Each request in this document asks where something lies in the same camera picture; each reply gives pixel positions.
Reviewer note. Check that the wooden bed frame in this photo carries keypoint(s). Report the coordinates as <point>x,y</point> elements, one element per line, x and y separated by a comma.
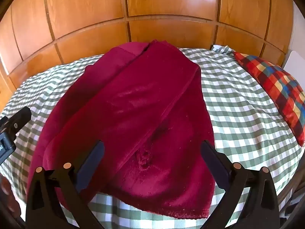
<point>292,195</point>

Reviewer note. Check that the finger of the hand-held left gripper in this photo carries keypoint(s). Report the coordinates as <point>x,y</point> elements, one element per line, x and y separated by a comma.
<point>20,118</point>

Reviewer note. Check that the wooden panelled wardrobe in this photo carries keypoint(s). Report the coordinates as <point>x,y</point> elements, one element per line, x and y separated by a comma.
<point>152,12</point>

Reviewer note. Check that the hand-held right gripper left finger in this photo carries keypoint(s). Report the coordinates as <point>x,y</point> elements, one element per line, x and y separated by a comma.
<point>91,164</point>

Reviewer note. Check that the green white checked bed sheet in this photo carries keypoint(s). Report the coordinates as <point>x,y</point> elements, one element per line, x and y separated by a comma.
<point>238,105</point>

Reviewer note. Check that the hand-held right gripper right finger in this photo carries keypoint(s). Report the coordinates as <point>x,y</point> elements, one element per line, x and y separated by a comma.
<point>214,167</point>

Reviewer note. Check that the dark red fleece garment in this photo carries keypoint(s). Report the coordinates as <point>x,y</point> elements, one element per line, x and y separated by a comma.
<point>143,95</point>

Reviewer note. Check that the red plaid pillow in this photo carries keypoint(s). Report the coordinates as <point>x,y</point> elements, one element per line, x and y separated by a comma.
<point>278,88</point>

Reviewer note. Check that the person's left hand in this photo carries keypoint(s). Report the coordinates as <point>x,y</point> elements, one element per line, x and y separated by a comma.
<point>7,188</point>

